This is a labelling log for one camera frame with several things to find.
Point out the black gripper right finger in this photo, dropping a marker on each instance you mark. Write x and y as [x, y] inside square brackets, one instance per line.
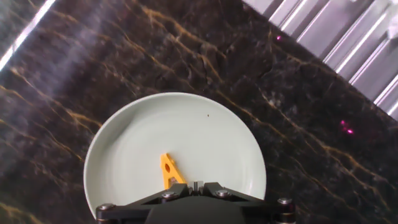
[267, 210]

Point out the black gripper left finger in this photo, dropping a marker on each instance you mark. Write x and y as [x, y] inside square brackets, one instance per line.
[130, 210]

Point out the orange plastic clothespin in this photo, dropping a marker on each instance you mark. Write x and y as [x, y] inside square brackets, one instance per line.
[164, 159]

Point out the pale green round plate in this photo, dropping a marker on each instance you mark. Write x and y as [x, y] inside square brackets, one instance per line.
[186, 140]

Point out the dark marble pattern mat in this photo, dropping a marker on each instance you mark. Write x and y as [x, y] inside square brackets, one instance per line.
[93, 62]

